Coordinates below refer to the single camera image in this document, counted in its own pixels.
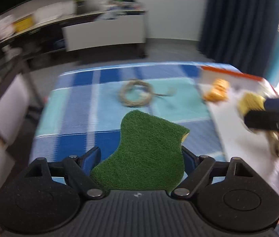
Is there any yellow box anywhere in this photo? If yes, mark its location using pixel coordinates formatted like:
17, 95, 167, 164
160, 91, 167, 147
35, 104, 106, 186
14, 17, 35, 32

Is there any blue checked tablecloth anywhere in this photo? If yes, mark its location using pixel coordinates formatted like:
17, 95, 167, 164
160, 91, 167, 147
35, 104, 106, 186
29, 63, 244, 185

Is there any yellow striped towel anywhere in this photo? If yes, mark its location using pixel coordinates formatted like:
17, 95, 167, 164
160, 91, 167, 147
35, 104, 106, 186
237, 92, 266, 119

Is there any dark blue curtain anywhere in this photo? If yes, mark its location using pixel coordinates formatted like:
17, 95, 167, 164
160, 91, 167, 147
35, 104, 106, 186
197, 0, 279, 74

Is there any orange yellow soft bundle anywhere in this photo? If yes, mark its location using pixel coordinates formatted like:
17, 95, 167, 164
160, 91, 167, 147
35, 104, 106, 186
202, 78, 230, 102

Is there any yellow and green sponge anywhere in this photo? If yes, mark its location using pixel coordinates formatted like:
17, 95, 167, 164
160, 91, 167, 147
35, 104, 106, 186
90, 110, 190, 192

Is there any pile of small clutter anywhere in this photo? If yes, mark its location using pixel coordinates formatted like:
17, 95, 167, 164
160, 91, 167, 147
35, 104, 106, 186
100, 1, 145, 18

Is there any beige rope coil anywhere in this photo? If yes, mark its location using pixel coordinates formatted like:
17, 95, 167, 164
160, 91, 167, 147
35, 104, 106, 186
119, 78, 177, 108

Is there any white and dark television stand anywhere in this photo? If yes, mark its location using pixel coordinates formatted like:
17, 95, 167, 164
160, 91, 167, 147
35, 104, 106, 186
0, 8, 147, 60

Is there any orange cardboard box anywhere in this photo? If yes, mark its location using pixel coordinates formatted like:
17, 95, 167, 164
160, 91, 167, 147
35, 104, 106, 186
200, 65, 279, 223

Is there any dark oval side table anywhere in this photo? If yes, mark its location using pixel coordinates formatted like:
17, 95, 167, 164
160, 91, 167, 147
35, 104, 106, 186
0, 32, 43, 129

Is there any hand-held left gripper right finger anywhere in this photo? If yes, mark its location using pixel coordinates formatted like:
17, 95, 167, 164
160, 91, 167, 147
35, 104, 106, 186
171, 146, 254, 199

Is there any white router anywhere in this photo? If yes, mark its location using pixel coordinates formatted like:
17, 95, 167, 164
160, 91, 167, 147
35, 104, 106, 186
34, 2, 76, 24

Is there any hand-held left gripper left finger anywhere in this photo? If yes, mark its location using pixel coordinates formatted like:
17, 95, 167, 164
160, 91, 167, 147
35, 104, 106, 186
25, 146, 106, 199

